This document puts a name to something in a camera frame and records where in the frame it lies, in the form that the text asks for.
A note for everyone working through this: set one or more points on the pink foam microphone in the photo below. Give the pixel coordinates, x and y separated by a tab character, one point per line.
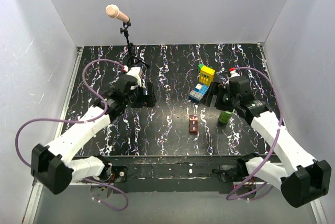
113	11

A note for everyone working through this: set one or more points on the green toy brick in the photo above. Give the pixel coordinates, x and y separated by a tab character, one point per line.
199	67

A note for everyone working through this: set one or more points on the green lidded pill bottle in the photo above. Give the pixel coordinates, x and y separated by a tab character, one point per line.
225	116

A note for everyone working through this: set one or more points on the yellow toy brick block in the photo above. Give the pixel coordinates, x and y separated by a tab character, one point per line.
206	75

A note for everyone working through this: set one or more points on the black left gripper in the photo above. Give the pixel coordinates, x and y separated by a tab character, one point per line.
148	100

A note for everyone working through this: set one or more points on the blue grey toy bricks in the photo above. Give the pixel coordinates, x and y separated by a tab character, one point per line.
198	92

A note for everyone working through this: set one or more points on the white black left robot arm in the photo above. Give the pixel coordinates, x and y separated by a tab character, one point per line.
54	165

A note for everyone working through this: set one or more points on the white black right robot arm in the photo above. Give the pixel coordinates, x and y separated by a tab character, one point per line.
301	178

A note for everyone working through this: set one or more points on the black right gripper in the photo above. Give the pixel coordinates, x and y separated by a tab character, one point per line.
214	90

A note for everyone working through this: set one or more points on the aluminium frame rail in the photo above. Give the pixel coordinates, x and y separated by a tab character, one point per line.
36	186

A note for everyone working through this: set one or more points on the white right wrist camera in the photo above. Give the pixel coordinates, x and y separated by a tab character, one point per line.
231	73

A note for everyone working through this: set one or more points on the brown weekly pill organizer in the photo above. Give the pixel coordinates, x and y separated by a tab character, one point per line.
193	124

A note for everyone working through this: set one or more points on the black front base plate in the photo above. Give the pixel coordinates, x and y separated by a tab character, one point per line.
175	173

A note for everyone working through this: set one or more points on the black microphone tripod stand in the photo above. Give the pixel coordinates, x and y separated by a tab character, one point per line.
132	60

